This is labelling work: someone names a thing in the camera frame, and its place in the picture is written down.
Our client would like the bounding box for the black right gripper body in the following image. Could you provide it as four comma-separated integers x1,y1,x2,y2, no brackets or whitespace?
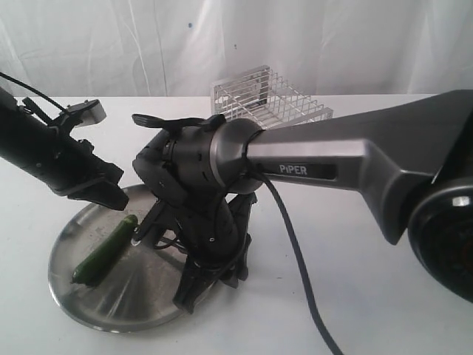
173,195,257,288

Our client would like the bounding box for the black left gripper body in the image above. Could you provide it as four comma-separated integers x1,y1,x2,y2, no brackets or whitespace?
50,138,123,200

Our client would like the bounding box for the green cucumber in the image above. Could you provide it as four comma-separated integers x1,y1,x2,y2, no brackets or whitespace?
71,214,138,286

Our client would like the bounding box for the wire metal utensil rack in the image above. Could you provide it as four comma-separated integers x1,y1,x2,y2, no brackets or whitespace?
211,65,333,129

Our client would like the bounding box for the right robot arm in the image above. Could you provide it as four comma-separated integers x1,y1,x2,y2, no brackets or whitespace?
132,89,472,313

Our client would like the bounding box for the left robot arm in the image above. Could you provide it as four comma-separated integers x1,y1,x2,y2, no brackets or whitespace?
1,90,129,211

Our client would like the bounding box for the round stainless steel plate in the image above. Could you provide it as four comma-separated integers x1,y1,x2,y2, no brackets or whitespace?
48,184,186,333

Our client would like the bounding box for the white backdrop curtain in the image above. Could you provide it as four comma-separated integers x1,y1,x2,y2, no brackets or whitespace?
1,1,472,97

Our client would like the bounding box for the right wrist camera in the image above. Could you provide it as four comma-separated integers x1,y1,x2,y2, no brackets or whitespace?
131,204,166,246

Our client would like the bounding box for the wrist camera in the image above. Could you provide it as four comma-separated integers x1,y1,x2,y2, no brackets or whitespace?
60,99,106,128
131,204,166,246

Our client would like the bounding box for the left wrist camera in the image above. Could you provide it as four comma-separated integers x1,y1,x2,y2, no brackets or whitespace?
60,99,106,128

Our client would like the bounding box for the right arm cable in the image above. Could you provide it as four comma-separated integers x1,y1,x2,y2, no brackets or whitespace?
254,162,344,355

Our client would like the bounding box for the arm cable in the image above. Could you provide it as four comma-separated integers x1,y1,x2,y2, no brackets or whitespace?
0,72,67,112
254,162,344,355

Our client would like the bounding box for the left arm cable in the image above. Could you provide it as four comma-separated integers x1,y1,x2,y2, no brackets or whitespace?
0,72,67,112

